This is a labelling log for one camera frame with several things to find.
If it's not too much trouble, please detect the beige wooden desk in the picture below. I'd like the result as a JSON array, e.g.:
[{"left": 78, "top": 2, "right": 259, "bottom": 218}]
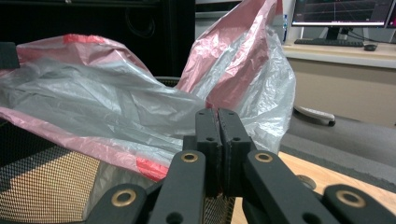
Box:
[{"left": 281, "top": 39, "right": 396, "bottom": 129}]

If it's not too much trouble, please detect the grey plastic bag red edge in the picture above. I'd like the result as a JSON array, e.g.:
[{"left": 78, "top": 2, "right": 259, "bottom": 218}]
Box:
[{"left": 0, "top": 0, "right": 297, "bottom": 183}]

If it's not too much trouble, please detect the computer monitor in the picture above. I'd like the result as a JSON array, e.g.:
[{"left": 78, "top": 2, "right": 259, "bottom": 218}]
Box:
[{"left": 290, "top": 0, "right": 396, "bottom": 41}]

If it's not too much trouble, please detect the black curtain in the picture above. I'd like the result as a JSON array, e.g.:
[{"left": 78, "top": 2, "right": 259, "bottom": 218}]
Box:
[{"left": 0, "top": 0, "right": 196, "bottom": 78}]

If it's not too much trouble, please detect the white oblong object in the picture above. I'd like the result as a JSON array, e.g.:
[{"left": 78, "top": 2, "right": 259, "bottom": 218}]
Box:
[{"left": 293, "top": 105, "right": 336, "bottom": 127}]

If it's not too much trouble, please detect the black mesh wastebasket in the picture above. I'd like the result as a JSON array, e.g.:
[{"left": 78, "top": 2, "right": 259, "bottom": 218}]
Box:
[{"left": 0, "top": 76, "right": 238, "bottom": 224}]

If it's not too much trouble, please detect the black keyboard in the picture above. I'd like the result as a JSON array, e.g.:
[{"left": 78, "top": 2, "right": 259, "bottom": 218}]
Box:
[{"left": 293, "top": 37, "right": 365, "bottom": 49}]

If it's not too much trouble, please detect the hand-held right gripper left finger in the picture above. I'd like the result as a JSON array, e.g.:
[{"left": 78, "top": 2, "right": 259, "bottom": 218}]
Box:
[{"left": 182, "top": 107, "right": 223, "bottom": 197}]

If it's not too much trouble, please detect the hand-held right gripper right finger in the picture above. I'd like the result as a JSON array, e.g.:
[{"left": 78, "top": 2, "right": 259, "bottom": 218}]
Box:
[{"left": 217, "top": 107, "right": 258, "bottom": 197}]

